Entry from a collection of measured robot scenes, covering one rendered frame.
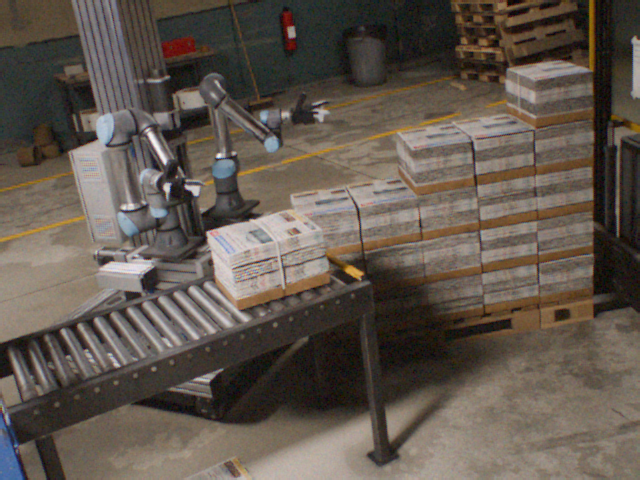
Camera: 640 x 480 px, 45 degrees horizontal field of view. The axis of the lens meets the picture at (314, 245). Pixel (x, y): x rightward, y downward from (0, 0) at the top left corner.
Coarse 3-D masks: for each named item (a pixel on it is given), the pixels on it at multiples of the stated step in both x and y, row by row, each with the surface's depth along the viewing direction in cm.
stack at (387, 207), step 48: (336, 192) 392; (384, 192) 383; (480, 192) 374; (528, 192) 378; (336, 240) 373; (432, 240) 379; (480, 240) 385; (528, 240) 387; (432, 288) 389; (480, 288) 392; (528, 288) 396; (384, 336) 394; (432, 336) 398; (480, 336) 402
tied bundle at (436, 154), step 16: (432, 128) 392; (448, 128) 388; (400, 144) 390; (416, 144) 369; (432, 144) 366; (448, 144) 363; (464, 144) 364; (400, 160) 395; (416, 160) 364; (432, 160) 365; (448, 160) 366; (464, 160) 367; (416, 176) 367; (432, 176) 368; (448, 176) 369; (464, 176) 370
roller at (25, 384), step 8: (8, 352) 284; (16, 352) 282; (16, 360) 276; (24, 360) 279; (16, 368) 271; (24, 368) 270; (16, 376) 267; (24, 376) 264; (24, 384) 259; (32, 384) 260; (24, 392) 255; (32, 392) 254
